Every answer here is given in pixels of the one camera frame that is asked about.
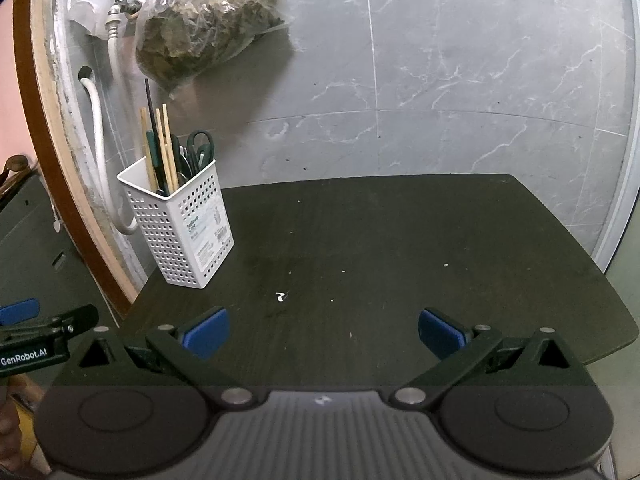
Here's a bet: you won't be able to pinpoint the clear bag of dried leaves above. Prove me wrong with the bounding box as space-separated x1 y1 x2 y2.
134 0 291 96

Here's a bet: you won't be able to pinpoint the brown wooden object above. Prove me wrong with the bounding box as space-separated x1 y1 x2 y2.
0 155 31 196

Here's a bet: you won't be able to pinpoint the white perforated utensil holder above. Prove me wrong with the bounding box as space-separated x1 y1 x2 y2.
116 157 236 290

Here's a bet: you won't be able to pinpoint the person's left hand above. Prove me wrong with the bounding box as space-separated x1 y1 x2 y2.
0 385 23 461

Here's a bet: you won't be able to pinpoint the metal faucet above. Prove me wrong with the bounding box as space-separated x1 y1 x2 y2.
105 0 143 23

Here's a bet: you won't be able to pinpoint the white hose from wall hole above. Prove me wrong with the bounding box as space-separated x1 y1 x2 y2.
77 67 141 236

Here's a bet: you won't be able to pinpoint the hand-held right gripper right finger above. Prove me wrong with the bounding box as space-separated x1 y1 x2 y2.
392 309 596 409

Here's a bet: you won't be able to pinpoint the green-handled scissors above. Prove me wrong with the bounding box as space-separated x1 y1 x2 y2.
185 130 216 172

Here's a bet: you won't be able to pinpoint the black stick with teal end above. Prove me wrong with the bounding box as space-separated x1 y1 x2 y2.
144 78 170 197

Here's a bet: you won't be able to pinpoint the white wall trim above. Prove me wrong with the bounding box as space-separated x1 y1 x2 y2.
592 105 640 273

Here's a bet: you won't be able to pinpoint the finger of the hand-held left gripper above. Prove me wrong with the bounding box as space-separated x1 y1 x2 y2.
0 298 41 328
0 304 100 341

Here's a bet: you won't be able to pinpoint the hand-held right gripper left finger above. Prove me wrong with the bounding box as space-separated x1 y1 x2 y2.
65 307 257 409

